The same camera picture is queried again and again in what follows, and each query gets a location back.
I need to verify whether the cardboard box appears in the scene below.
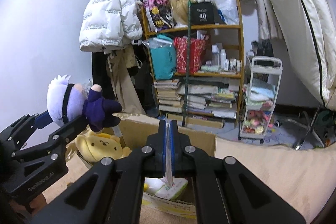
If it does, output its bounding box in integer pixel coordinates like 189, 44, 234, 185
75, 114, 217, 220

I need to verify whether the white rolling cart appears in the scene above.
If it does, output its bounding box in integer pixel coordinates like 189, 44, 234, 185
238, 56, 283, 143

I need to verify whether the teal paper bag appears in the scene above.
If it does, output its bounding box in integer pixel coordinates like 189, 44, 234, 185
149, 34, 177, 80

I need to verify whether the white puffer jacket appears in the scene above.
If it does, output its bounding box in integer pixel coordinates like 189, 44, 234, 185
79, 0, 142, 54

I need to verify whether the stack of books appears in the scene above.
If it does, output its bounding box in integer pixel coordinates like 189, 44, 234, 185
154, 79, 184, 113

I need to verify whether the black cartoon print bag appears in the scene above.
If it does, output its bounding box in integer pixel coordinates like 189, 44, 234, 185
143, 0, 174, 32

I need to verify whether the red gift bag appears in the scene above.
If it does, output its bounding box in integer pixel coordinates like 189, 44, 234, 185
174, 36, 209, 73

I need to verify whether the yellow dog plush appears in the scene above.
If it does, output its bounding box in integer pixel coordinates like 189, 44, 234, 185
75, 130, 131, 163

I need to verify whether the blonde wig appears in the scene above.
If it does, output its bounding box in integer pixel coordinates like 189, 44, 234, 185
170, 0, 195, 28

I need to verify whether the wooden shelf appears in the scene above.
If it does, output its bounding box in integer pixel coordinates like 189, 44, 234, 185
141, 0, 245, 128

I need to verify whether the black hanging coat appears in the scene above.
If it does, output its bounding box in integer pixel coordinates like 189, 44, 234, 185
91, 52, 116, 100

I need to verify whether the green thin pole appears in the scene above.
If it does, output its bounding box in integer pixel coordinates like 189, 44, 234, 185
182, 0, 191, 127

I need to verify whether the purple white plush doll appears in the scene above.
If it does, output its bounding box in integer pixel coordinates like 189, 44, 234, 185
47, 75, 122, 132

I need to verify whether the beige trench coat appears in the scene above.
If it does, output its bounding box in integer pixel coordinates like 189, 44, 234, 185
106, 50, 145, 114

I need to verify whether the person left hand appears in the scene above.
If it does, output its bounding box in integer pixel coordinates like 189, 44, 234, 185
1, 189, 47, 224

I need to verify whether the black box with 40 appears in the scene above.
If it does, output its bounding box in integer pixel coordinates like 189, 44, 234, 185
191, 2, 215, 25

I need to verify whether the green tissue pack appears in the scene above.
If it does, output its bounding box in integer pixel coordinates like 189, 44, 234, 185
143, 178, 188, 200

